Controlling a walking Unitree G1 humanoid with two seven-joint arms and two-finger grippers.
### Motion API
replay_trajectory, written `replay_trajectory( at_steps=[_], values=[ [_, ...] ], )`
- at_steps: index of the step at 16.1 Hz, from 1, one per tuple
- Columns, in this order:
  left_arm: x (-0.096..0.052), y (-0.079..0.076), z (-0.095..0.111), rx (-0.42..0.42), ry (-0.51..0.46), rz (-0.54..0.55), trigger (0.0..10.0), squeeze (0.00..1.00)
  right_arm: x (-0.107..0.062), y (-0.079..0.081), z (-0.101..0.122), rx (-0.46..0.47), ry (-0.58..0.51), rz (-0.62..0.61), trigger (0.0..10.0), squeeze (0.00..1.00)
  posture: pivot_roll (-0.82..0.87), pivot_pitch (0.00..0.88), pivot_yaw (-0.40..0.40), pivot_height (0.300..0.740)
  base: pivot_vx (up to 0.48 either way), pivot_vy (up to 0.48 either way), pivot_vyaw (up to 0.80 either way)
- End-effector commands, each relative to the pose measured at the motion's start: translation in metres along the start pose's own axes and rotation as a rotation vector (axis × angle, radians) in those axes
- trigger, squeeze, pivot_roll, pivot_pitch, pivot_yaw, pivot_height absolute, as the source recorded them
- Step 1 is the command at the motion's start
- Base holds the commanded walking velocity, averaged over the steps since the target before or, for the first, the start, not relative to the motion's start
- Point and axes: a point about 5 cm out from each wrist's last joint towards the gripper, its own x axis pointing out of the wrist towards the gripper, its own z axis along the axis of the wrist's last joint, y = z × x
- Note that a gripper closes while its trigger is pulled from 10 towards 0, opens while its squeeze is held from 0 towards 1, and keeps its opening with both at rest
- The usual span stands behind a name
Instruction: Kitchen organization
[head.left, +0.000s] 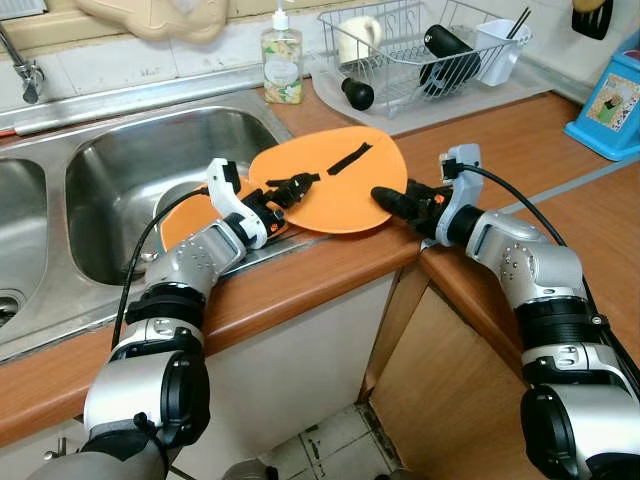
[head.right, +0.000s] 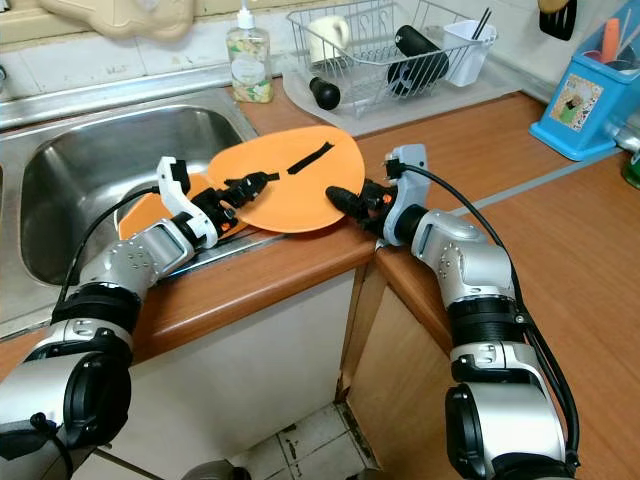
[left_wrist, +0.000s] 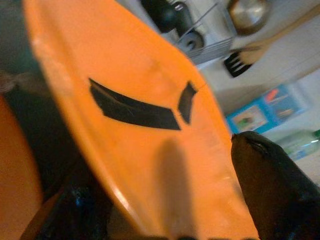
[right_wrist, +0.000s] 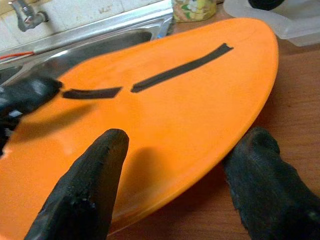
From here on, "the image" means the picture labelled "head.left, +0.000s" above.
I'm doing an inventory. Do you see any blue utensil holder box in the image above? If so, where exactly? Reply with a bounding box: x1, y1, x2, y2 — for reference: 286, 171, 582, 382
565, 50, 640, 161

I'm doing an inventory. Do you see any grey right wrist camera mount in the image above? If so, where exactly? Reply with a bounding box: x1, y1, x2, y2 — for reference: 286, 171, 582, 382
437, 143, 483, 246

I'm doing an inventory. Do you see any grey drain tray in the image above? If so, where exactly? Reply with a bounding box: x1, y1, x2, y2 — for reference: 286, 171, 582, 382
312, 55, 561, 136

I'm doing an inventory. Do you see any grey left robot foot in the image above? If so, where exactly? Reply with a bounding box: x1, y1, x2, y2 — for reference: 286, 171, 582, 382
222, 458, 269, 480

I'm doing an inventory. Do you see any black spatula wooden handle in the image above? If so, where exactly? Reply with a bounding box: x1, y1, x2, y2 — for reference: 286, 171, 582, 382
572, 0, 613, 41

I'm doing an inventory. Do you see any beige plastic board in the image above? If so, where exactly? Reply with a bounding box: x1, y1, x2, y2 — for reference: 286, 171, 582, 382
75, 0, 231, 43

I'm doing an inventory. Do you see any cream mug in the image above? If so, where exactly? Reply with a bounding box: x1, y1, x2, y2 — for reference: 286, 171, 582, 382
337, 15, 384, 66

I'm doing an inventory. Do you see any black flat utensil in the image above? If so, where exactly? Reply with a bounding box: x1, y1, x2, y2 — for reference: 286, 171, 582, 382
328, 142, 374, 177

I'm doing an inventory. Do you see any aluminium counter edge strip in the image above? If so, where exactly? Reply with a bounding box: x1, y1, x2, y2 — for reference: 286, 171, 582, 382
495, 160, 640, 211

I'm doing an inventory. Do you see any black round knob utensil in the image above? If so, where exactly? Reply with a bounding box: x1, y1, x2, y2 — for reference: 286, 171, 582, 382
341, 77, 375, 111

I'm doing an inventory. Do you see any clear soap pump bottle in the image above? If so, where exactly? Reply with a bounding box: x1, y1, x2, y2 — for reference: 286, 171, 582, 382
262, 0, 304, 106

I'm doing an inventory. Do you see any metal sink drain strainer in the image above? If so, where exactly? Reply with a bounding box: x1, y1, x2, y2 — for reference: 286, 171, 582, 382
0, 290, 21, 326

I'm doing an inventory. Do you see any chrome faucet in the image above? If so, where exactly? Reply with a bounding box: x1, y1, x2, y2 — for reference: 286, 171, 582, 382
0, 20, 46, 106

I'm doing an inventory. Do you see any orange plastic plate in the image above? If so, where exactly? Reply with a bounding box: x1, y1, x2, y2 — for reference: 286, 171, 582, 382
247, 125, 409, 236
160, 178, 291, 253

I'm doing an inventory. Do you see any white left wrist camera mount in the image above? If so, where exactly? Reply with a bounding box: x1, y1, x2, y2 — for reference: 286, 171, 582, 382
205, 158, 269, 249

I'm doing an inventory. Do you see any black bottle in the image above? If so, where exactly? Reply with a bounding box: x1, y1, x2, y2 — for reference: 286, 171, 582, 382
420, 25, 483, 98

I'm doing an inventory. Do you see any wooden cabinet door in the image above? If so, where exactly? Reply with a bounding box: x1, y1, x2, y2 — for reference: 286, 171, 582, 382
365, 285, 546, 480

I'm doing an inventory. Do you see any white plastic cutlery holder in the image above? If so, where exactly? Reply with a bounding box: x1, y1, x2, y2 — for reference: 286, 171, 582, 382
475, 18, 531, 88

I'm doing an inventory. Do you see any white cabinet front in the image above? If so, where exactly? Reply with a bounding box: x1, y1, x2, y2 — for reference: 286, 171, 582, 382
200, 275, 401, 480

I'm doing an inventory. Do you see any white wire dish rack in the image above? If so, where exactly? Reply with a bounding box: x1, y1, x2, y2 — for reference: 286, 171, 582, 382
318, 0, 533, 109

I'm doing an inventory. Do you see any black chopstick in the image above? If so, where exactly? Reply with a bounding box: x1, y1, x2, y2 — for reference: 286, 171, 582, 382
508, 8, 531, 39

